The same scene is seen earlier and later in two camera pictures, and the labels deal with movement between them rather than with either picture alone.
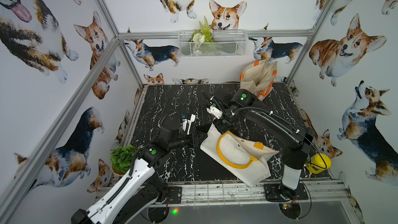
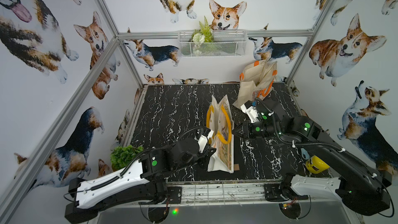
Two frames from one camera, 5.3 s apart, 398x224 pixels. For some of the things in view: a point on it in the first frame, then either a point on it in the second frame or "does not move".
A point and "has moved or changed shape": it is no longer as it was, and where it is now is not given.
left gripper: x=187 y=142 → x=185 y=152
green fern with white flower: x=203 y=35 does not move
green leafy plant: x=121 y=157 does not move
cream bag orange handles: x=258 y=77 does not move
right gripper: x=221 y=129 → x=245 y=130
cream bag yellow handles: x=247 y=159 has moved or changed shape
